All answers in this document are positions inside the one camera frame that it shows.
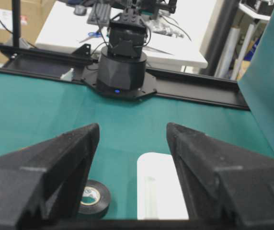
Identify blue handled scissors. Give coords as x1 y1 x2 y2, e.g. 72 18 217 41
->
79 31 104 43

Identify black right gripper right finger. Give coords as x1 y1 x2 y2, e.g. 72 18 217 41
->
166 123 274 228

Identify black aluminium frame rail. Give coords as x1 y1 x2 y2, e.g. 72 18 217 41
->
0 43 249 110

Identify black tape roll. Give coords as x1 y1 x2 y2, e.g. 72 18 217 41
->
78 180 111 219

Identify black keyboard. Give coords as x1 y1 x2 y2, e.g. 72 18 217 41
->
87 3 111 26

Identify black vertical pole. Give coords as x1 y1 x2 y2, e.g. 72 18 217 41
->
11 0 21 48

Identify cardboard box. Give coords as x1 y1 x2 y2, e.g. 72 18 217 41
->
0 0 56 63

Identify white background desk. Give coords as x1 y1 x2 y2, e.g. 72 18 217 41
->
35 1 208 68

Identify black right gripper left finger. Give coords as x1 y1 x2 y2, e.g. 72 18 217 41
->
0 123 100 230

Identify green table cloth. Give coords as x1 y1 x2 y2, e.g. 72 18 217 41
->
0 0 274 221

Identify white plastic case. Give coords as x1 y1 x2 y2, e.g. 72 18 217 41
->
137 152 189 220

